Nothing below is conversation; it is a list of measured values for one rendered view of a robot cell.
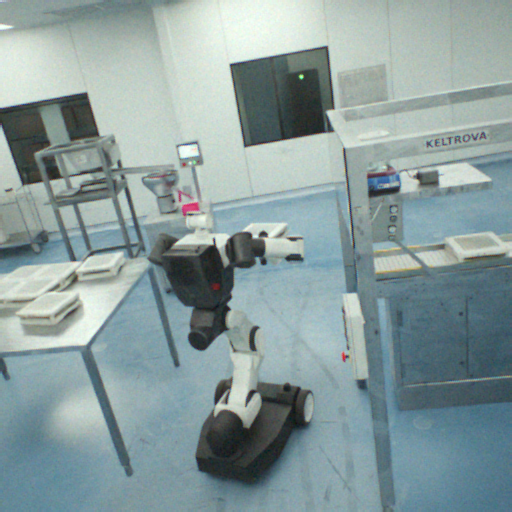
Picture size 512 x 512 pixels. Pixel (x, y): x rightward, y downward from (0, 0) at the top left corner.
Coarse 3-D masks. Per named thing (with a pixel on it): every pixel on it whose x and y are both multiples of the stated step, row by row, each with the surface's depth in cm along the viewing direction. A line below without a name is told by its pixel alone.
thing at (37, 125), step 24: (72, 96) 678; (0, 120) 686; (24, 120) 687; (48, 120) 689; (72, 120) 690; (24, 144) 699; (48, 144) 701; (24, 168) 712; (48, 168) 713; (72, 168) 715
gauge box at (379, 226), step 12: (384, 204) 225; (396, 204) 224; (372, 216) 227; (384, 216) 227; (396, 216) 226; (372, 228) 229; (384, 228) 229; (396, 228) 229; (372, 240) 232; (384, 240) 231; (396, 240) 231
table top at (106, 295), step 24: (144, 264) 323; (72, 288) 305; (96, 288) 298; (120, 288) 292; (0, 312) 289; (72, 312) 271; (96, 312) 266; (0, 336) 259; (24, 336) 254; (48, 336) 249; (72, 336) 244; (96, 336) 245
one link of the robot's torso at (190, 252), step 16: (192, 240) 228; (208, 240) 224; (224, 240) 224; (176, 256) 213; (192, 256) 210; (208, 256) 216; (224, 256) 221; (176, 272) 217; (192, 272) 213; (208, 272) 216; (224, 272) 224; (176, 288) 224; (192, 288) 219; (208, 288) 216; (224, 288) 227; (192, 304) 227; (208, 304) 223
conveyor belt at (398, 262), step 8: (392, 256) 266; (400, 256) 264; (408, 256) 262; (424, 256) 259; (432, 256) 257; (440, 256) 255; (448, 256) 254; (376, 264) 260; (384, 264) 258; (392, 264) 256; (400, 264) 255; (408, 264) 253; (416, 264) 252; (432, 264) 248; (496, 264) 237; (440, 272) 241
